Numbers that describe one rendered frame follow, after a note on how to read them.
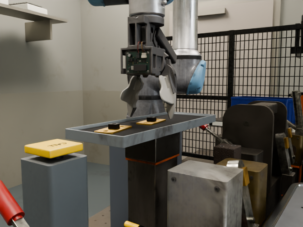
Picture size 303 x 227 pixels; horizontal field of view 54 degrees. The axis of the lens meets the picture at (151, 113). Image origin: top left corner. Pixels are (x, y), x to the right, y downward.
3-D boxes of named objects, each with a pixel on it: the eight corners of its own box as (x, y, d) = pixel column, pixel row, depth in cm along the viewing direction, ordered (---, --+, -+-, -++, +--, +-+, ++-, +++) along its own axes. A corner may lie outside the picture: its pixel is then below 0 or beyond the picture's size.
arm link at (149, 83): (136, 94, 117) (136, 59, 115) (170, 94, 113) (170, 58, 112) (125, 95, 105) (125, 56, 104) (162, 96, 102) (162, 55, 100)
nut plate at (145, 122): (151, 125, 62) (151, 119, 62) (135, 124, 64) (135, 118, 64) (166, 120, 70) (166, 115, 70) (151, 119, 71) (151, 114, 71)
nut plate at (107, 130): (111, 134, 52) (111, 127, 52) (93, 133, 53) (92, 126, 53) (132, 127, 60) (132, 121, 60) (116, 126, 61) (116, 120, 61)
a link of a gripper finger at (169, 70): (160, 98, 64) (146, 61, 64) (163, 97, 66) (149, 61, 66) (179, 90, 62) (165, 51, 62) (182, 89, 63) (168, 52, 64)
